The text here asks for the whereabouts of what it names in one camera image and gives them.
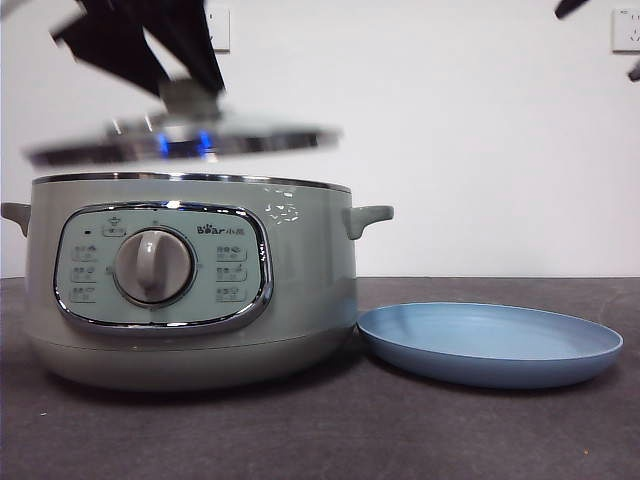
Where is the blue plate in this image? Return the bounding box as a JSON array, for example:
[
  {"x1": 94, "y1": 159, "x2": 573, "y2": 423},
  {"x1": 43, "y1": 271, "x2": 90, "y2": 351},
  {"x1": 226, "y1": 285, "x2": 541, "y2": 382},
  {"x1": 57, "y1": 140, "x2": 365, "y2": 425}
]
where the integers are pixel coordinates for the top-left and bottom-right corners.
[{"x1": 355, "y1": 301, "x2": 625, "y2": 391}]

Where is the pale green electric steamer pot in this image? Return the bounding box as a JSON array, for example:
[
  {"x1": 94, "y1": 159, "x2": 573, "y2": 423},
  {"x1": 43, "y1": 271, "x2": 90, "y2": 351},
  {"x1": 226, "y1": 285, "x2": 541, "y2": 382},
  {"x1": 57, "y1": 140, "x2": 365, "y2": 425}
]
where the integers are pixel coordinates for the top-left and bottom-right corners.
[{"x1": 0, "y1": 172, "x2": 395, "y2": 393}]

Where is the glass lid with green knob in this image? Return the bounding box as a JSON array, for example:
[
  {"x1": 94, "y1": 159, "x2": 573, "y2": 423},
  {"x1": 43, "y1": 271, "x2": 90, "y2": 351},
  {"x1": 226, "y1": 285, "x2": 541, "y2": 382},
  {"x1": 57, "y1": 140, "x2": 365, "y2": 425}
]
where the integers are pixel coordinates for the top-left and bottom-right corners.
[{"x1": 21, "y1": 78, "x2": 344, "y2": 169}]

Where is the white wall socket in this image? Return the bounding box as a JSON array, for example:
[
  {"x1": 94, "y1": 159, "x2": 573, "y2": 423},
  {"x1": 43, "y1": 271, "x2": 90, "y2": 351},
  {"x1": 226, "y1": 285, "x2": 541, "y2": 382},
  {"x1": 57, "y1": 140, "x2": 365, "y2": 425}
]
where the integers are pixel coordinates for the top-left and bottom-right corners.
[
  {"x1": 611, "y1": 8, "x2": 640, "y2": 54},
  {"x1": 206, "y1": 6, "x2": 232, "y2": 53}
]

